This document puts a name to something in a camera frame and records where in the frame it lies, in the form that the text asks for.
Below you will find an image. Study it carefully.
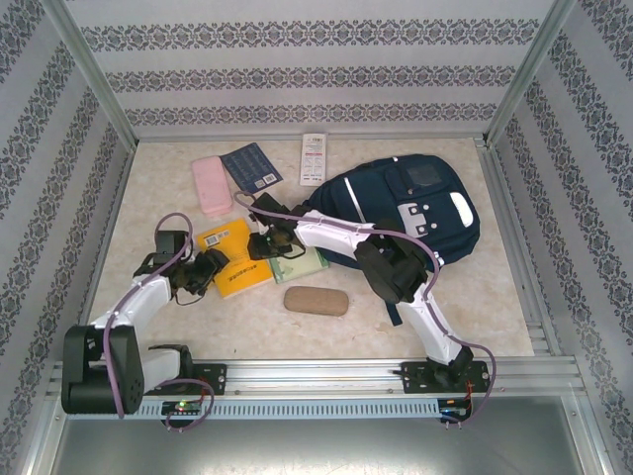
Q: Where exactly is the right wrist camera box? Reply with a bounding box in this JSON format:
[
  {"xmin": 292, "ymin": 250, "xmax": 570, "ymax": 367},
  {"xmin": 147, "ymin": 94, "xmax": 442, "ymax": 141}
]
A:
[{"xmin": 250, "ymin": 192, "xmax": 289, "ymax": 222}]

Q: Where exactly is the pink pencil case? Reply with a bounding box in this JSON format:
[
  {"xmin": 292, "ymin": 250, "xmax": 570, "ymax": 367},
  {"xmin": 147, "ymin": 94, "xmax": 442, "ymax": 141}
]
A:
[{"xmin": 191, "ymin": 154, "xmax": 233, "ymax": 216}]

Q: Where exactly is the yellow book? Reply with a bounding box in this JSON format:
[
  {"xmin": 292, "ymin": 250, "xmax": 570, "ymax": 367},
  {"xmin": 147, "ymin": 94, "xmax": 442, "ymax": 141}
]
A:
[{"xmin": 196, "ymin": 217, "xmax": 276, "ymax": 301}]

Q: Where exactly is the grey slotted cable duct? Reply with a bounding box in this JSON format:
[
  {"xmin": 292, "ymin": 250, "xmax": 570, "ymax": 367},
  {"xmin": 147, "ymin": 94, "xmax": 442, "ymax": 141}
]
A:
[{"xmin": 65, "ymin": 398, "xmax": 442, "ymax": 421}]

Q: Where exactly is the narrow aluminium side rail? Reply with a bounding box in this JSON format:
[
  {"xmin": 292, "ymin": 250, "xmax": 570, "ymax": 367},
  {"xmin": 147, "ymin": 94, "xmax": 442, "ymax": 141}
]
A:
[{"xmin": 66, "ymin": 142, "xmax": 137, "ymax": 361}]

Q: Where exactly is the grey metal sheet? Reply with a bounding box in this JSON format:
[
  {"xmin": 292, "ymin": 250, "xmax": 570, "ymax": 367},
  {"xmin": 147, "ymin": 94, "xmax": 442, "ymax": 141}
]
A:
[{"xmin": 29, "ymin": 395, "xmax": 609, "ymax": 475}]

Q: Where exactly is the white long stationery packet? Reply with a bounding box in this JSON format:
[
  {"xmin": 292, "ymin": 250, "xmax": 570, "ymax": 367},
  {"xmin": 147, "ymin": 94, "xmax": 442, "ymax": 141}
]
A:
[{"xmin": 299, "ymin": 132, "xmax": 329, "ymax": 188}]

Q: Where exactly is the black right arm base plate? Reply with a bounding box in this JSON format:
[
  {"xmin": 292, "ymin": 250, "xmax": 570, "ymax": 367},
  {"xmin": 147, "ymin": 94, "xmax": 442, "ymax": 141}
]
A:
[{"xmin": 400, "ymin": 359, "xmax": 494, "ymax": 396}]

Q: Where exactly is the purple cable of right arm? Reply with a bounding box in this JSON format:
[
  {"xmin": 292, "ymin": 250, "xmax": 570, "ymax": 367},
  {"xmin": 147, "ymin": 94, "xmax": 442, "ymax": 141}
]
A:
[{"xmin": 232, "ymin": 190, "xmax": 498, "ymax": 431}]

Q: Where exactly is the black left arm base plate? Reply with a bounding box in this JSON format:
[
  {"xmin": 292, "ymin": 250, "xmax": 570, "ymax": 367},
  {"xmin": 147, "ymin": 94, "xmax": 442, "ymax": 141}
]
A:
[{"xmin": 137, "ymin": 363, "xmax": 228, "ymax": 397}]

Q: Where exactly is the wide aluminium side rail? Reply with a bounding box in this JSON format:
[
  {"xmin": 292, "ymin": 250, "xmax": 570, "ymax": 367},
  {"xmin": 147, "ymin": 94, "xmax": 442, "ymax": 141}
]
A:
[{"xmin": 472, "ymin": 138, "xmax": 563, "ymax": 356}]

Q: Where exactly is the aluminium frame post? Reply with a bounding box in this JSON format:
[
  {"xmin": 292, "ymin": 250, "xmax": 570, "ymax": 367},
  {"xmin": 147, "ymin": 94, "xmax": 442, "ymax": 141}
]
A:
[
  {"xmin": 483, "ymin": 0, "xmax": 579, "ymax": 145},
  {"xmin": 42, "ymin": 0, "xmax": 138, "ymax": 145}
]

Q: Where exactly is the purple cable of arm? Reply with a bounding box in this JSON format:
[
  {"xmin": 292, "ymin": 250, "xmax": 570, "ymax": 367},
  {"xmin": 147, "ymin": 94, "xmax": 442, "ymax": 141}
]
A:
[
  {"xmin": 101, "ymin": 211, "xmax": 217, "ymax": 432},
  {"xmin": 232, "ymin": 190, "xmax": 498, "ymax": 431}
]

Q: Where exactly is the blue thin book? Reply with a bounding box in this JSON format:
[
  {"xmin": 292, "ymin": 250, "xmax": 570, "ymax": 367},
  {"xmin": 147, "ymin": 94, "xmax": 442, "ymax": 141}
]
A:
[{"xmin": 219, "ymin": 142, "xmax": 284, "ymax": 195}]

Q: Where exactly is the aluminium mounting rail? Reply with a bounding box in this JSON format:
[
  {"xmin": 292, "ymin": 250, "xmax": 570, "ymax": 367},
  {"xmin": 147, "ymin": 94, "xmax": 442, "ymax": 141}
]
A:
[{"xmin": 46, "ymin": 359, "xmax": 580, "ymax": 397}]

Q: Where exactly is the green notepad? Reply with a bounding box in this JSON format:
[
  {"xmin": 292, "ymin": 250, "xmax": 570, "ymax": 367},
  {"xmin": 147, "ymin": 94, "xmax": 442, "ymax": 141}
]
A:
[{"xmin": 269, "ymin": 244, "xmax": 331, "ymax": 286}]

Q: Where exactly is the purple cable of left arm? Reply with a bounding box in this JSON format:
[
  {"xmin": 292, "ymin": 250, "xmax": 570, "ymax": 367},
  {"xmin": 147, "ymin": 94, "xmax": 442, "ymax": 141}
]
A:
[{"xmin": 101, "ymin": 211, "xmax": 217, "ymax": 432}]

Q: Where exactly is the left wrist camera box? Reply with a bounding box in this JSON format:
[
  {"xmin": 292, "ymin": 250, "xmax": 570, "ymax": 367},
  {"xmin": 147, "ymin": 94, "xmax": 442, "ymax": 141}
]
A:
[{"xmin": 154, "ymin": 229, "xmax": 193, "ymax": 259}]

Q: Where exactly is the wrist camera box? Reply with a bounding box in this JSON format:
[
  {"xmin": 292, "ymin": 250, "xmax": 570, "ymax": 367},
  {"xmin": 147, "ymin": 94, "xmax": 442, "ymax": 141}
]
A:
[
  {"xmin": 154, "ymin": 229, "xmax": 193, "ymax": 259},
  {"xmin": 250, "ymin": 192, "xmax": 289, "ymax": 222}
]

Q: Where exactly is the brown glasses case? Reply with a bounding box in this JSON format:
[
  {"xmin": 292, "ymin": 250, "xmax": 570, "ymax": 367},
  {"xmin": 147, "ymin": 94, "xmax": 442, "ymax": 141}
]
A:
[{"xmin": 283, "ymin": 285, "xmax": 351, "ymax": 318}]

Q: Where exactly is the small controller board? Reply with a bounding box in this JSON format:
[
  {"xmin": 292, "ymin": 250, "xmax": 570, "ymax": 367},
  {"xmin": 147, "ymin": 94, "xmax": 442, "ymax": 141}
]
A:
[
  {"xmin": 161, "ymin": 400, "xmax": 204, "ymax": 416},
  {"xmin": 439, "ymin": 399, "xmax": 474, "ymax": 420}
]

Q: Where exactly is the navy blue backpack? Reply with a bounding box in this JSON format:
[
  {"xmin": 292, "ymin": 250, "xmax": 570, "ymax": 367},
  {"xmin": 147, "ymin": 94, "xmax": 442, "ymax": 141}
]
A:
[{"xmin": 291, "ymin": 153, "xmax": 482, "ymax": 328}]

